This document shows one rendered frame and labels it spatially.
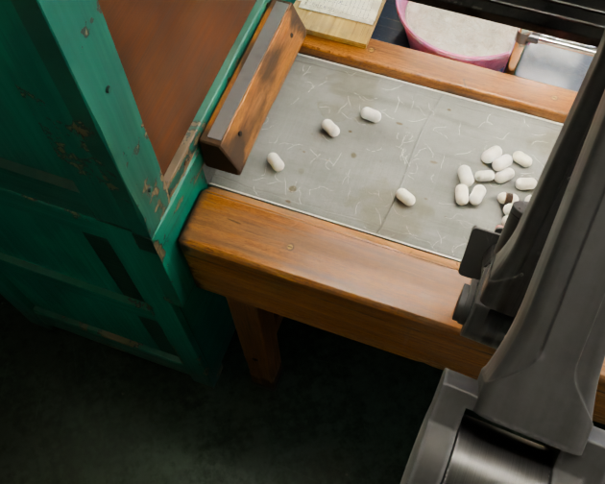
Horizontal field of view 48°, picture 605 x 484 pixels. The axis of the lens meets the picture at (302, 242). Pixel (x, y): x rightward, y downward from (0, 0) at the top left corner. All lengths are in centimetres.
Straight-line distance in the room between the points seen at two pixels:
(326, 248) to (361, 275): 7
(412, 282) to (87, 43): 55
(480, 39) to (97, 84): 78
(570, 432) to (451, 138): 80
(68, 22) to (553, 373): 49
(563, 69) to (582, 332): 102
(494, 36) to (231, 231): 60
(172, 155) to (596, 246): 68
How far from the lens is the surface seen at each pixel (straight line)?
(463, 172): 111
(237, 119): 103
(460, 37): 131
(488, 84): 121
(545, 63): 139
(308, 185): 109
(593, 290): 40
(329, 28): 125
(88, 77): 71
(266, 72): 110
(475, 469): 42
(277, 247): 102
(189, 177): 102
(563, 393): 41
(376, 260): 101
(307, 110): 118
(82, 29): 69
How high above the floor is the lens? 167
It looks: 63 degrees down
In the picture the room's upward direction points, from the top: 2 degrees counter-clockwise
